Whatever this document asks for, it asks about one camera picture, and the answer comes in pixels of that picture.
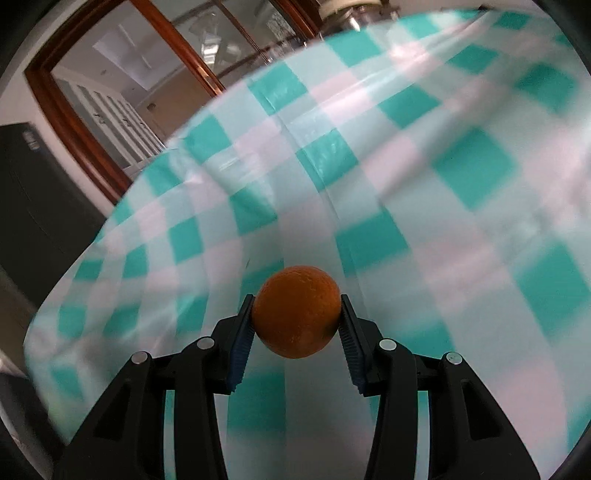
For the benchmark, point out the glass jar with pale lid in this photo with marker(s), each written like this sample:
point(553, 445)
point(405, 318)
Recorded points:
point(351, 14)

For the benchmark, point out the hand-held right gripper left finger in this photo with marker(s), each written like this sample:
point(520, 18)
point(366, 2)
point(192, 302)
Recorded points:
point(240, 350)

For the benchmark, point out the white cabinet doors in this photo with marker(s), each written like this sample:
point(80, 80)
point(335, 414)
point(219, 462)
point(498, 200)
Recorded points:
point(120, 124)

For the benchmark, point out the teal checked tablecloth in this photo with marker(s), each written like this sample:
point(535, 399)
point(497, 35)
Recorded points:
point(415, 194)

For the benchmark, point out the wooden door frame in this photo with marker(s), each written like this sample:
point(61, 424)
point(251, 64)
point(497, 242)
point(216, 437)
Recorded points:
point(64, 120)

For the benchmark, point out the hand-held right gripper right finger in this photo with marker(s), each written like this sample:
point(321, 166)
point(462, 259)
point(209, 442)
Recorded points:
point(352, 350)

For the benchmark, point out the small orange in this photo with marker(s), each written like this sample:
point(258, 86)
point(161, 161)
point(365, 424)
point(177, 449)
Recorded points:
point(295, 314)

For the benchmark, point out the dark cabinet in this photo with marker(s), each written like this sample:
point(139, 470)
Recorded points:
point(41, 207)

